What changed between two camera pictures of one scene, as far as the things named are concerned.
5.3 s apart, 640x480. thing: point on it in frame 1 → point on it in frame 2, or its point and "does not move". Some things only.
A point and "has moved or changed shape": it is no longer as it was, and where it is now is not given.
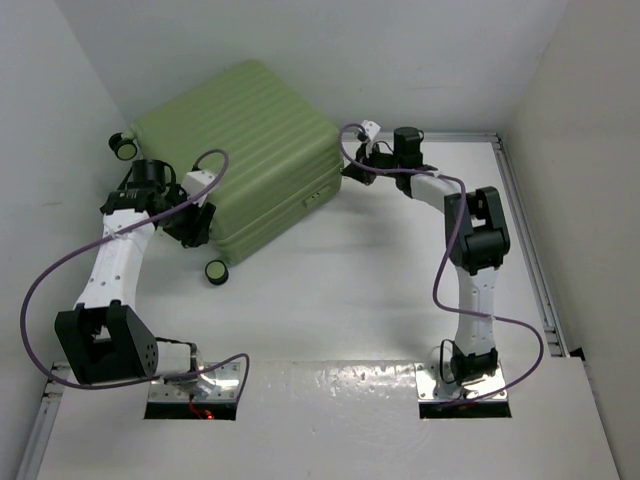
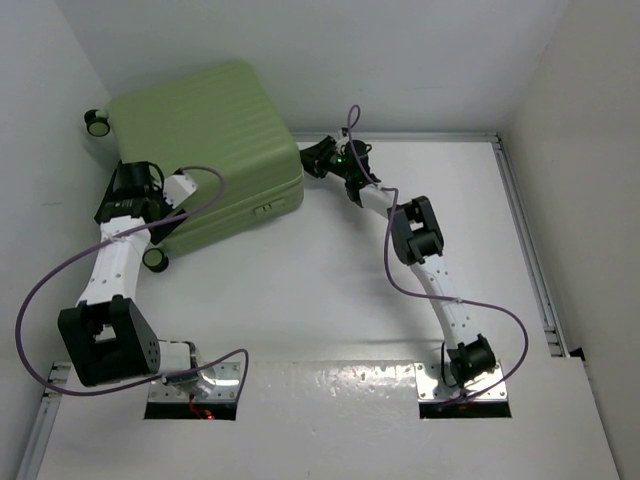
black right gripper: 366,159 → 314,158
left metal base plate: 221,382 does not move
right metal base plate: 431,386 does not move
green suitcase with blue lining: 284,157 has moved or changed shape
